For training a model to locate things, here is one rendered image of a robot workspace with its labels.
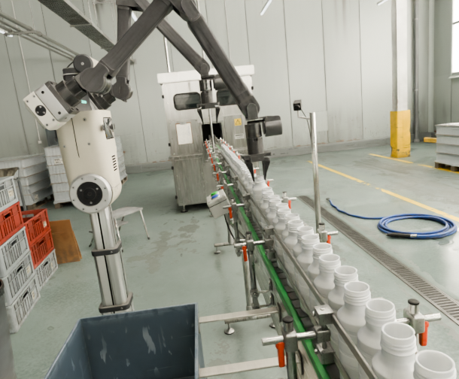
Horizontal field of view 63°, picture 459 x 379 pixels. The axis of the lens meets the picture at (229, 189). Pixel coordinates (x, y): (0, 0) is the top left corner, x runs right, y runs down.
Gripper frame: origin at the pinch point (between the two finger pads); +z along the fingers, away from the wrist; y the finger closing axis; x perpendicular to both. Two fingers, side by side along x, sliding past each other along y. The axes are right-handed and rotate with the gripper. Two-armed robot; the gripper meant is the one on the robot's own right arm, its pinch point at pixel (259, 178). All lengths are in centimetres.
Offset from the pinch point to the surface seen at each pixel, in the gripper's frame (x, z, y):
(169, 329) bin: -38, 30, -35
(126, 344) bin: -38, 32, -47
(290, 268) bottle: -48, 14, -2
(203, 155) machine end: 433, 31, -17
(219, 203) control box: 12.1, 9.7, -15.1
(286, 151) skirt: 984, 109, 235
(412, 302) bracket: -78, 9, 11
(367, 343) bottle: -88, 8, -1
